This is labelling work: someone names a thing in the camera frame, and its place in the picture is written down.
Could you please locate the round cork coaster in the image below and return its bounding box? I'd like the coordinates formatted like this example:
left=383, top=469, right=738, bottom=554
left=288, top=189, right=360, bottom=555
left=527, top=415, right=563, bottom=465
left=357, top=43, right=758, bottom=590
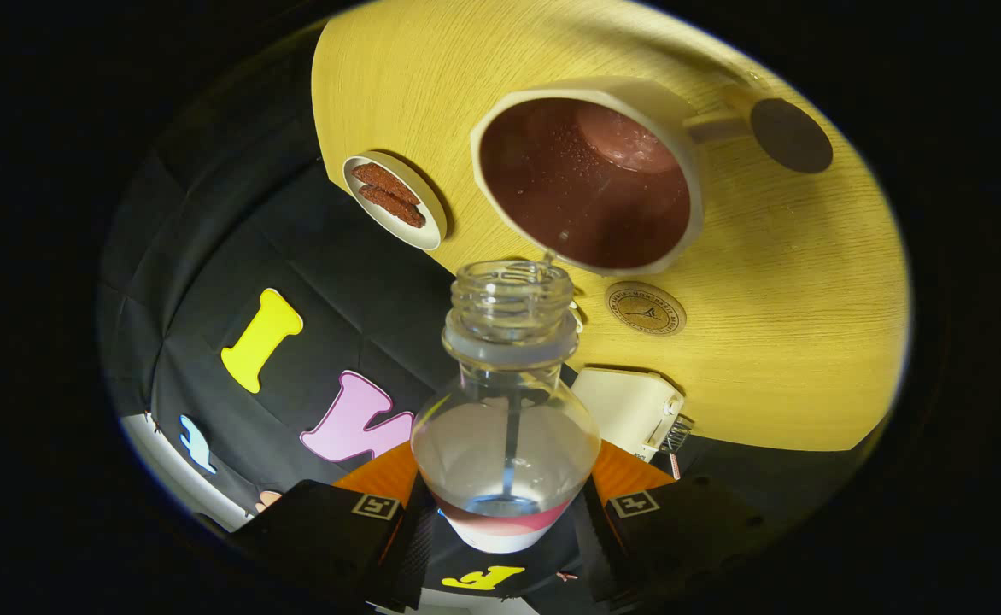
left=605, top=281, right=688, bottom=337

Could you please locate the white toaster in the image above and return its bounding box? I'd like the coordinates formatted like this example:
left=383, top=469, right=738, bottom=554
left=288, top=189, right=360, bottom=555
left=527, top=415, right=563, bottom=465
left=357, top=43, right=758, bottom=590
left=571, top=366, right=688, bottom=462

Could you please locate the clear juice bottle pink label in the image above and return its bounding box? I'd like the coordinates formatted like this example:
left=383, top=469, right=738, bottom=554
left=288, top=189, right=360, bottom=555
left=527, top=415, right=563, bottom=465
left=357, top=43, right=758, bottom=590
left=409, top=259, right=602, bottom=554

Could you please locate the beige cup with handle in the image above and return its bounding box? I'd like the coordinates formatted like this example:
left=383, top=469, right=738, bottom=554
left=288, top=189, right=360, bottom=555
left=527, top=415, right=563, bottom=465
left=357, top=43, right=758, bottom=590
left=470, top=77, right=834, bottom=278

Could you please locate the white round plate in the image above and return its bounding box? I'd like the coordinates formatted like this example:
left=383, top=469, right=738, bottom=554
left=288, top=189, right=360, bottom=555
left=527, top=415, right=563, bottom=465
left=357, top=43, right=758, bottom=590
left=342, top=151, right=448, bottom=251

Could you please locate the black backdrop cloth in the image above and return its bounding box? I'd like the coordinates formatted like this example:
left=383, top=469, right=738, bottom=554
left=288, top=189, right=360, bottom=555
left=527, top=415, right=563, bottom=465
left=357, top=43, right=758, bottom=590
left=97, top=26, right=886, bottom=615

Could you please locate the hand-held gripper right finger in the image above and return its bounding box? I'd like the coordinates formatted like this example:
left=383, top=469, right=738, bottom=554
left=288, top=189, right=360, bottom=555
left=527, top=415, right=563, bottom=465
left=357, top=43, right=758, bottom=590
left=574, top=439, right=770, bottom=607

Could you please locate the wooden table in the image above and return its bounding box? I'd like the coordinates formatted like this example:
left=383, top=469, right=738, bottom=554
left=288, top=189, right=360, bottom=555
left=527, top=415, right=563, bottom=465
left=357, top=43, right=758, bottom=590
left=311, top=0, right=911, bottom=454

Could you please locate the red meat piece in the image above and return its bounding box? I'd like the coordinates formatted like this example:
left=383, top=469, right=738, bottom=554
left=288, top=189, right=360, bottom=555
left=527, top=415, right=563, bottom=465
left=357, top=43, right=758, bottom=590
left=357, top=184, right=427, bottom=229
left=352, top=162, right=422, bottom=206

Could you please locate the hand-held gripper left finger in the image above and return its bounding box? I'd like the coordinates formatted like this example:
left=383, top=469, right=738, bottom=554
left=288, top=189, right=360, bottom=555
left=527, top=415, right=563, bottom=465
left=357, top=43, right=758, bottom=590
left=240, top=440, right=440, bottom=609

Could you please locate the metal wire basket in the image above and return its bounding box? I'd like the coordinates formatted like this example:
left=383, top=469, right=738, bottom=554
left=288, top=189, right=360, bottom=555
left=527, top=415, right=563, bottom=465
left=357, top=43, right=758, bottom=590
left=661, top=414, right=694, bottom=454

